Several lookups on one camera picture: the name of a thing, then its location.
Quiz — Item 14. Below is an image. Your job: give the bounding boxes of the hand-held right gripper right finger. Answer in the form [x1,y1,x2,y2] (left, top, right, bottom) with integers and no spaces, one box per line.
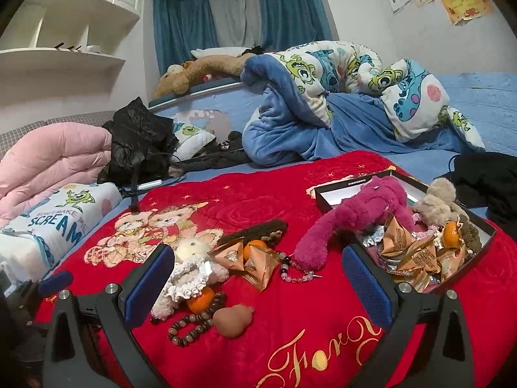
[341,243,475,388]

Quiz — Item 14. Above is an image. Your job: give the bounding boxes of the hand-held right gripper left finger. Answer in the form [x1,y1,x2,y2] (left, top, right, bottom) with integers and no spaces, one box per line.
[42,243,176,388]

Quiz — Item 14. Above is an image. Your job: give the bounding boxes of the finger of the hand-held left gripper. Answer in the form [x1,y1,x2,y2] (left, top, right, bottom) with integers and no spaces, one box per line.
[24,271,74,308]

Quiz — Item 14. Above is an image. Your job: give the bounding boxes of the white fluffy hair band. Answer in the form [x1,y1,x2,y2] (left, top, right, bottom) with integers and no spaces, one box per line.
[151,259,231,320]

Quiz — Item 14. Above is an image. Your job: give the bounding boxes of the brown bead bracelet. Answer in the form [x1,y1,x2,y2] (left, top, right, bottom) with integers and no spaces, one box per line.
[167,291,227,347]

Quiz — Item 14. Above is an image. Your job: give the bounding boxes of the black cardboard box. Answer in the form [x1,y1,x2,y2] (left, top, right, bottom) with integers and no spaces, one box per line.
[314,171,497,294]

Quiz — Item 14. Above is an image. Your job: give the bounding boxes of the white lace scrunchie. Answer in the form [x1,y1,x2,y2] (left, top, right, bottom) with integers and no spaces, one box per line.
[361,226,385,248]

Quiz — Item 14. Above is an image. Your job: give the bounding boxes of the mandarin orange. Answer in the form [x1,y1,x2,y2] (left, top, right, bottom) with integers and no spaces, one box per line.
[242,239,269,261]
[186,287,216,314]
[442,220,463,249]

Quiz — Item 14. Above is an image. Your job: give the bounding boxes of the white printed pillow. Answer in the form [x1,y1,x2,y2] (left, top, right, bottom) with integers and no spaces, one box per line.
[0,182,124,281]

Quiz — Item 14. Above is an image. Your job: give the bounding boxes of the cream plush ball toy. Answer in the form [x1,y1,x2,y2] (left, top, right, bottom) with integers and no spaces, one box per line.
[174,238,211,265]

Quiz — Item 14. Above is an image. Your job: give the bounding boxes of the pile of tan packets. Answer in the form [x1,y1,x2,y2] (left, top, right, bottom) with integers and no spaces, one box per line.
[380,213,469,294]

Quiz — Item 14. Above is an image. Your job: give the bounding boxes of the pink plush bear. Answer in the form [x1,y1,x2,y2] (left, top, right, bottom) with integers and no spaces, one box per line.
[294,176,417,269]

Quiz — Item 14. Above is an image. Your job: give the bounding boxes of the tan triangular snack packet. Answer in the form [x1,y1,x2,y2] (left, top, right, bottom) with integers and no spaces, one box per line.
[241,246,283,292]
[208,238,246,271]

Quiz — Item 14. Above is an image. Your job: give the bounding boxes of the brown gourd toy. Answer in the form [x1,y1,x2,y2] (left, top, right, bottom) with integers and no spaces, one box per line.
[212,305,255,338]

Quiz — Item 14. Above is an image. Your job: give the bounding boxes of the red printed blanket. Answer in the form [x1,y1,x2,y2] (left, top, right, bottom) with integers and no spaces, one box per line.
[34,150,517,388]

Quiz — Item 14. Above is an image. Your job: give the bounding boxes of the beige plush toy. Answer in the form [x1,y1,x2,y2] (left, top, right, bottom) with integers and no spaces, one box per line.
[412,178,471,227]

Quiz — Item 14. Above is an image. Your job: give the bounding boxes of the brown fuzzy hair band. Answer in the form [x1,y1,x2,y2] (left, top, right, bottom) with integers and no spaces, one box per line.
[456,213,484,256]
[216,218,288,249]

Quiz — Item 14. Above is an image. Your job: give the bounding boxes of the pink comforter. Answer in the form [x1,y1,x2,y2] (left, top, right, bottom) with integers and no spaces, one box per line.
[0,122,114,229]

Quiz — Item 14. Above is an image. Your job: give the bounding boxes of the black plastic bag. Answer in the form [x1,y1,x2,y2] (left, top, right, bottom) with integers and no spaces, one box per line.
[97,97,180,187]

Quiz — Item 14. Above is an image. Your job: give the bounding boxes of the dark clothes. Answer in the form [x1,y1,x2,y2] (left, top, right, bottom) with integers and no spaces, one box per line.
[178,131,253,170]

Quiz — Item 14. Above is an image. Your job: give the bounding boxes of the small monster print pillow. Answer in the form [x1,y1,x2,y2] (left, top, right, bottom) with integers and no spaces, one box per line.
[172,115,216,160]

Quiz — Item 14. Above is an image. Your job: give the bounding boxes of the black garment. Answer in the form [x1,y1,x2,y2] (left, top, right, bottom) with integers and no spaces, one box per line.
[438,151,517,231]

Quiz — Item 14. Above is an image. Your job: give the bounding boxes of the blue monster print quilt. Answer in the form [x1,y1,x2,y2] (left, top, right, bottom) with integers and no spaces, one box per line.
[241,40,487,168]

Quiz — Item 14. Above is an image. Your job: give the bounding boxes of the blue bed sheet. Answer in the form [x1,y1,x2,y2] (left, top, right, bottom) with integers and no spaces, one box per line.
[97,70,517,227]

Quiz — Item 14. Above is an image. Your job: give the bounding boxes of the brown plush dog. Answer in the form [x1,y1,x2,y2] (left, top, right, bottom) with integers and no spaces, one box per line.
[154,50,259,98]

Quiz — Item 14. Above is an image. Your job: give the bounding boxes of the blue curtain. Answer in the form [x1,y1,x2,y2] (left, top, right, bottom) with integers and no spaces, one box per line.
[153,0,221,75]
[258,0,332,51]

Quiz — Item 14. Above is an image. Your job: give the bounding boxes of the grey curtain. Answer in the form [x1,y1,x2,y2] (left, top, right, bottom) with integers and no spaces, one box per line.
[206,0,263,49]

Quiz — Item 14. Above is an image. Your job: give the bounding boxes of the pink and black bead bracelet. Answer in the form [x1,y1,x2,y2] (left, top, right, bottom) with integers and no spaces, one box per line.
[279,253,324,284]

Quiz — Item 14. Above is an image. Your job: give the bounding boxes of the light wooden bead bracelet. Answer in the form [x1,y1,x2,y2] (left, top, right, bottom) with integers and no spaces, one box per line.
[252,230,284,251]

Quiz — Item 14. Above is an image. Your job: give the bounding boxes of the metal bed rail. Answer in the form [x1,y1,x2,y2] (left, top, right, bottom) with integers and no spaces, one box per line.
[147,81,243,110]

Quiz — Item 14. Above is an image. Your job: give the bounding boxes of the white wall shelf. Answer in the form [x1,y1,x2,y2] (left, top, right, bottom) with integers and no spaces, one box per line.
[0,0,140,102]

